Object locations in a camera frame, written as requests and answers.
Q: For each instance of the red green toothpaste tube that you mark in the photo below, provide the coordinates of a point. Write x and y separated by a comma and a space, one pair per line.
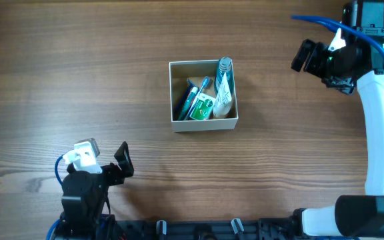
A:
187, 104

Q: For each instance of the teal mouthwash bottle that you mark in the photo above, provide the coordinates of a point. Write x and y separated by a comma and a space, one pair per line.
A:
224, 68

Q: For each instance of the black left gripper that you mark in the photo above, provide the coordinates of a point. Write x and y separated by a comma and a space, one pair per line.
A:
112, 172

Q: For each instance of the white cream tube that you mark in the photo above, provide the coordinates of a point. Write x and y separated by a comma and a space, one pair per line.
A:
224, 99

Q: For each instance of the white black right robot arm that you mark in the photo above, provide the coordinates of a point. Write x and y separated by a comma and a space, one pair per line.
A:
355, 216

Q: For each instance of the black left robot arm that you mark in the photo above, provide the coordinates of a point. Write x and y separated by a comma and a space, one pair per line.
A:
85, 185

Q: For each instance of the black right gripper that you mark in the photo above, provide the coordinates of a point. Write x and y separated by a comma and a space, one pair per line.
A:
316, 58

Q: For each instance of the blue disposable razor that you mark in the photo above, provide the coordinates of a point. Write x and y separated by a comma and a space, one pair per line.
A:
183, 98

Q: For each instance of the blue white toothbrush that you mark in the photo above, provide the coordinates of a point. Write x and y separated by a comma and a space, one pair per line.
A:
204, 84

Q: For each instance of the green white soap box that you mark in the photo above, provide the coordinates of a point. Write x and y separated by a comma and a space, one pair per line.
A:
204, 108

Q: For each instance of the white open cardboard box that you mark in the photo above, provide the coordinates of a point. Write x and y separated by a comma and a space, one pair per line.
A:
183, 72

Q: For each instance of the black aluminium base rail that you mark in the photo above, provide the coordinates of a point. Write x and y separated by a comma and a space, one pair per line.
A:
234, 229

